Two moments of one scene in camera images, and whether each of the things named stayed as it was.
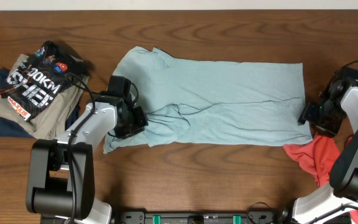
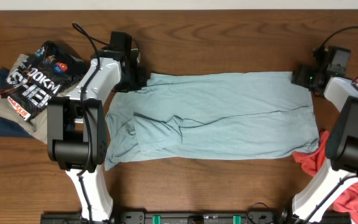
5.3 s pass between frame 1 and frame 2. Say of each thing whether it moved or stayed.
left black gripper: moved
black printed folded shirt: stayed
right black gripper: moved
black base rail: stayed
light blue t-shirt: moved
